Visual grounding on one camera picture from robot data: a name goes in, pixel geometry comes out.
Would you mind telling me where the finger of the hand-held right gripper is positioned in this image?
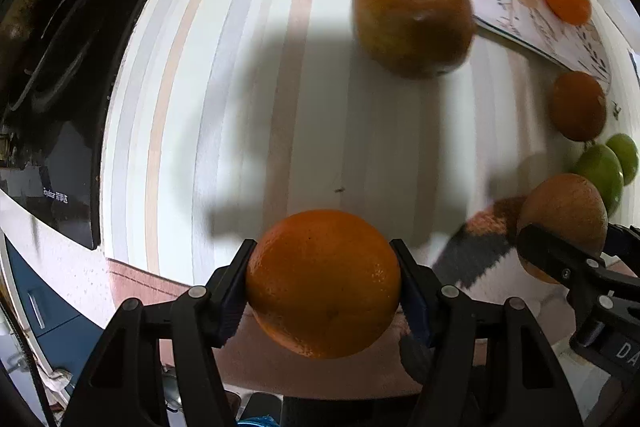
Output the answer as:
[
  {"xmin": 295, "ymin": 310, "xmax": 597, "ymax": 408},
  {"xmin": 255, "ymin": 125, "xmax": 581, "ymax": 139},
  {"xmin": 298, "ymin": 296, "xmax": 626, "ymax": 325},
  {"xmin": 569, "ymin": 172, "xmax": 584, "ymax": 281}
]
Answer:
[
  {"xmin": 516, "ymin": 224, "xmax": 640, "ymax": 339},
  {"xmin": 605, "ymin": 224, "xmax": 640, "ymax": 260}
]

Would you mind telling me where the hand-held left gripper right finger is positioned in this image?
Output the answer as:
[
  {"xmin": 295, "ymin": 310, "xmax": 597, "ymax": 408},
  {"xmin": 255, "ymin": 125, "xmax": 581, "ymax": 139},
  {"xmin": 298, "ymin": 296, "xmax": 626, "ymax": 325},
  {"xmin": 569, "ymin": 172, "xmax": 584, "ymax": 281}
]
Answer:
[{"xmin": 389, "ymin": 239, "xmax": 585, "ymax": 427}]

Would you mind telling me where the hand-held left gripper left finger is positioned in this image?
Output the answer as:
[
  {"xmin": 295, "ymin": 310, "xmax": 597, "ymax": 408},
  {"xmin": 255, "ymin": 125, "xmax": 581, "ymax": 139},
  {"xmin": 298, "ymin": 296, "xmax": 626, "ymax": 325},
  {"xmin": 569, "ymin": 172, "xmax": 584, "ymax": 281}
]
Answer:
[{"xmin": 60, "ymin": 239, "xmax": 258, "ymax": 427}]

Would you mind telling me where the brown round fruit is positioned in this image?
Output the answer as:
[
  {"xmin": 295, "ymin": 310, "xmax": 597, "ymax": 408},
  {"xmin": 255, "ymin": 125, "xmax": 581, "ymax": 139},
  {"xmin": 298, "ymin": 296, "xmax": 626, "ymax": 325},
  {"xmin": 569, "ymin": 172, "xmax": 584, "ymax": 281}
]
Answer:
[{"xmin": 516, "ymin": 173, "xmax": 609, "ymax": 285}]

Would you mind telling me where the large orange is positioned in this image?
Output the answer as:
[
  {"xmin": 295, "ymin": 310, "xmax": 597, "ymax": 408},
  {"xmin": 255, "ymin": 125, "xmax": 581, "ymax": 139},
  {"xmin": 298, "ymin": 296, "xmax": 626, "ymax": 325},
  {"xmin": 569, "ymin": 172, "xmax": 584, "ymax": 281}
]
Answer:
[{"xmin": 244, "ymin": 209, "xmax": 404, "ymax": 360}]

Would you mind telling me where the green lime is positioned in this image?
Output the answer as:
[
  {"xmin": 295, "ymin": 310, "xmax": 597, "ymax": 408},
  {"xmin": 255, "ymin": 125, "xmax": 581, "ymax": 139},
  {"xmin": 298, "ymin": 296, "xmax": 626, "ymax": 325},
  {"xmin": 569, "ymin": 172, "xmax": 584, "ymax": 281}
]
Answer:
[
  {"xmin": 605, "ymin": 133, "xmax": 640, "ymax": 186},
  {"xmin": 572, "ymin": 143, "xmax": 625, "ymax": 219}
]

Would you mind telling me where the striped knitted cloth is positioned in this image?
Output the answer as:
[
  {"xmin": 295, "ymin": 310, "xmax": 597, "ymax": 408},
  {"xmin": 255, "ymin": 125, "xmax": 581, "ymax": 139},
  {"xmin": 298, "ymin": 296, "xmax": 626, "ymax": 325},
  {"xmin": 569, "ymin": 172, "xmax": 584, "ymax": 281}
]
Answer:
[{"xmin": 429, "ymin": 196, "xmax": 527, "ymax": 289}]

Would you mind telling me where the dark red round fruit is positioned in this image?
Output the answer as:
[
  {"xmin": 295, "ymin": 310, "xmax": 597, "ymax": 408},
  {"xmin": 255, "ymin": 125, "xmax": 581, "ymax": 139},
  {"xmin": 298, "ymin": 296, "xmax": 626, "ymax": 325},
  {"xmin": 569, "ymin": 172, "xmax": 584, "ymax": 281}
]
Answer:
[{"xmin": 551, "ymin": 70, "xmax": 608, "ymax": 142}]

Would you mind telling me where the dark blue cabinet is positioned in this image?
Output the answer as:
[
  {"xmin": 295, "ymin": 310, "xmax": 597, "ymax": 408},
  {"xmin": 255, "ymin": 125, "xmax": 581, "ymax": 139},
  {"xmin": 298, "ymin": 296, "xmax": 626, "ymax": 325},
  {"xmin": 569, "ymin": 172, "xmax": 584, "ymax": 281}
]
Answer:
[{"xmin": 0, "ymin": 231, "xmax": 103, "ymax": 390}]

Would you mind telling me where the striped tablecloth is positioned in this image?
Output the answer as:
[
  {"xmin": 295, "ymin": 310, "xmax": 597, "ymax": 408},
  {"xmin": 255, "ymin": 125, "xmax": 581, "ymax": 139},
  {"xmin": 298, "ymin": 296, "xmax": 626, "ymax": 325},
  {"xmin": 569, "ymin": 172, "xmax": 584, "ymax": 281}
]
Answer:
[{"xmin": 99, "ymin": 0, "xmax": 640, "ymax": 400}]

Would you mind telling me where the red-green apple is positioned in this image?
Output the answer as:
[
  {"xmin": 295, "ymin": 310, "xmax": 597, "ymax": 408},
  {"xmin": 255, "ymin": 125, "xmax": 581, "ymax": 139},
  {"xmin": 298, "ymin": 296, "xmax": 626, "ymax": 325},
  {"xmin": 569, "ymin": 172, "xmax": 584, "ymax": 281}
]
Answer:
[{"xmin": 352, "ymin": 0, "xmax": 476, "ymax": 80}]

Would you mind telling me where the black induction cooktop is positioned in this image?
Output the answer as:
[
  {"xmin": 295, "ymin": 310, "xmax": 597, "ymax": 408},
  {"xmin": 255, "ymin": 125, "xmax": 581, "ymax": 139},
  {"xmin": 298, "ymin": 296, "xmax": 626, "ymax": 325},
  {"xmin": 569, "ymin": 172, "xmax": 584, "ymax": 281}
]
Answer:
[{"xmin": 0, "ymin": 0, "xmax": 209, "ymax": 251}]

